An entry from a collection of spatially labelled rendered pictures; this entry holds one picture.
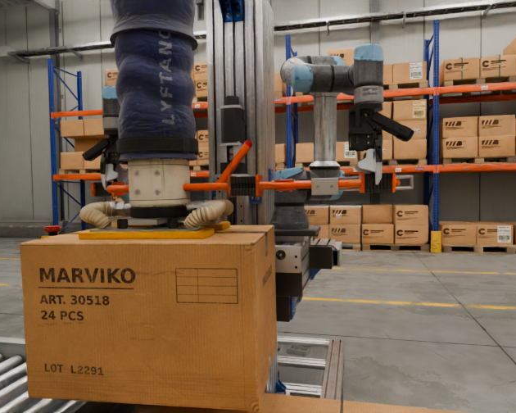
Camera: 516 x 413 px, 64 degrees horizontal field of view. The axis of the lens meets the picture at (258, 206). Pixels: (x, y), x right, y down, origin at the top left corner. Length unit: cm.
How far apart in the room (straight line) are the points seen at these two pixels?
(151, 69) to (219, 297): 60
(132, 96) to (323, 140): 74
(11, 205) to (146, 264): 1217
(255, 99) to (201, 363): 113
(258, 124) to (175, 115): 69
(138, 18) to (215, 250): 62
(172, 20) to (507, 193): 917
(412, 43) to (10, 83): 1025
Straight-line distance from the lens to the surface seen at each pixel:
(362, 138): 111
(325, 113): 158
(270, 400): 139
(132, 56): 119
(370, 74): 114
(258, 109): 178
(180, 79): 117
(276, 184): 110
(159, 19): 119
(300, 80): 120
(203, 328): 103
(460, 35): 1021
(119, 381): 116
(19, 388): 170
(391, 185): 111
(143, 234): 109
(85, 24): 1236
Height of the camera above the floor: 118
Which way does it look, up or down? 2 degrees down
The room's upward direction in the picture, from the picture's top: 1 degrees counter-clockwise
